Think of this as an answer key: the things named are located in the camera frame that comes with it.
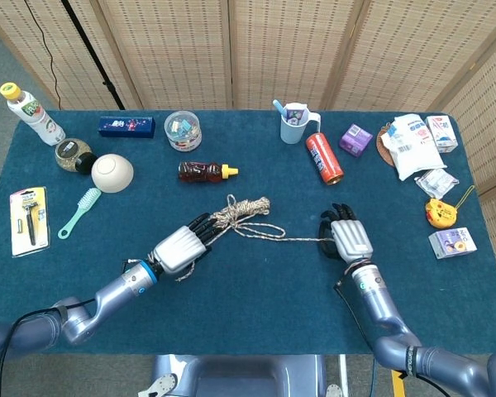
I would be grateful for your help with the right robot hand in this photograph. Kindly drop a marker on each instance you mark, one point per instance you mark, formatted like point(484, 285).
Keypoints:
point(351, 237)

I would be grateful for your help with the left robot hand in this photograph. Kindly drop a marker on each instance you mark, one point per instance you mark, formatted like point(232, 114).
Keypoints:
point(177, 248)

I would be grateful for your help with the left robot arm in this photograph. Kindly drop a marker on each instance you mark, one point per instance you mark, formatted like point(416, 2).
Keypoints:
point(115, 291)

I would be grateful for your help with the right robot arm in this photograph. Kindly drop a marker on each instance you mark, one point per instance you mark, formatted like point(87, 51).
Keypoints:
point(376, 297)

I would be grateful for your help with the honey bear bottle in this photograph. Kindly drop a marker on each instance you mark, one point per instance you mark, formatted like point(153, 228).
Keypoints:
point(200, 172)

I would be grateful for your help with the orange drink can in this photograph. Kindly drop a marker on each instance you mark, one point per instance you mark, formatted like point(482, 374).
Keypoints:
point(324, 159)

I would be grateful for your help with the woven round coaster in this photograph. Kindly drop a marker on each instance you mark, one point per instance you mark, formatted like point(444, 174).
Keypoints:
point(382, 149)

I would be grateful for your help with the blue table cloth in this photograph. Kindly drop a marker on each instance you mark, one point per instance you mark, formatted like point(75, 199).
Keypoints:
point(252, 310)

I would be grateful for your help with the purple small box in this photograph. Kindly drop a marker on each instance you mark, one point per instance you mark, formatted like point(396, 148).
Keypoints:
point(355, 140)

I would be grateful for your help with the cream bowl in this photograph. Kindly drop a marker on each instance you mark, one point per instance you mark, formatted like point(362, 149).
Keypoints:
point(112, 173)

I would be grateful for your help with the small clear plastic packet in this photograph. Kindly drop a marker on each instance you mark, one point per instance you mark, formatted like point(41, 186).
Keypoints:
point(436, 184)

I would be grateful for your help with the lavender tissue pack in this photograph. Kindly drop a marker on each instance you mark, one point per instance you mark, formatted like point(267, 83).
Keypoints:
point(452, 244)

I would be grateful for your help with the mint green brush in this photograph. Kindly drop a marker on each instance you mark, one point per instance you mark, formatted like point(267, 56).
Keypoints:
point(84, 204)

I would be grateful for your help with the white plastic bag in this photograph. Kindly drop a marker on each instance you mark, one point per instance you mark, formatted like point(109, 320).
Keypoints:
point(415, 149)

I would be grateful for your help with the clear plastic jar of clips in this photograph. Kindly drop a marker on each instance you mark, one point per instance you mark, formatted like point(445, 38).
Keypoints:
point(183, 132)

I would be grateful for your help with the light blue cup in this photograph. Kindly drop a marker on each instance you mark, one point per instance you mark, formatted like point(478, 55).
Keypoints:
point(291, 132)

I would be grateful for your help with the dark blue rectangular box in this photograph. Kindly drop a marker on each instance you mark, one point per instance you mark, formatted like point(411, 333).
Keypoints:
point(126, 127)

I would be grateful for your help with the toothpaste tube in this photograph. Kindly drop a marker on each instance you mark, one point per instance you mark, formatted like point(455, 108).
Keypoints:
point(294, 113)

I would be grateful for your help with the white milk carton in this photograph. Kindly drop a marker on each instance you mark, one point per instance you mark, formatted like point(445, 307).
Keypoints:
point(442, 132)

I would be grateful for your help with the blue-grey robot torso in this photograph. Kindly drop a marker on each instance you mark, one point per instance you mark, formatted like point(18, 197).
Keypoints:
point(239, 376)

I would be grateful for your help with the glass jar black lid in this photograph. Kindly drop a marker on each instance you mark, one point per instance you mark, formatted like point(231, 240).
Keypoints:
point(68, 155)

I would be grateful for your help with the blue toothbrush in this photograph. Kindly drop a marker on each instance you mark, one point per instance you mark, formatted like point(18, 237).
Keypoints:
point(279, 107)

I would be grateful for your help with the razor in blister pack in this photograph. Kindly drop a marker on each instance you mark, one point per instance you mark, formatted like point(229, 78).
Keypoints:
point(30, 221)

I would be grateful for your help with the drink bottle yellow cap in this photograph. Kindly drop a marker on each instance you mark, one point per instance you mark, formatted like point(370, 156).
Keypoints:
point(37, 120)

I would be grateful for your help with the black stand pole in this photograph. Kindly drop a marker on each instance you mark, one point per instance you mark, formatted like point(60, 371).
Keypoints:
point(93, 54)

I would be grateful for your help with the white metal post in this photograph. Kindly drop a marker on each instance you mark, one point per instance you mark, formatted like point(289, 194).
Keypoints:
point(343, 374)

